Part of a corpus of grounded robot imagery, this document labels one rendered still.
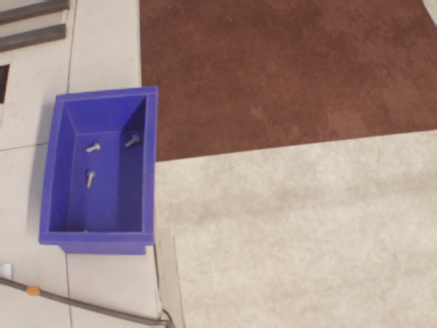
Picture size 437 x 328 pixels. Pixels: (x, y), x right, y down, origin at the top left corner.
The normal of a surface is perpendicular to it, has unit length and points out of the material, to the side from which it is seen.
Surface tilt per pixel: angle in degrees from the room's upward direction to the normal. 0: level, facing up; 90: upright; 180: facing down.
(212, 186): 0
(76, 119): 85
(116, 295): 0
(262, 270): 0
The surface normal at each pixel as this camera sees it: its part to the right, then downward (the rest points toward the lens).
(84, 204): -0.01, -0.52
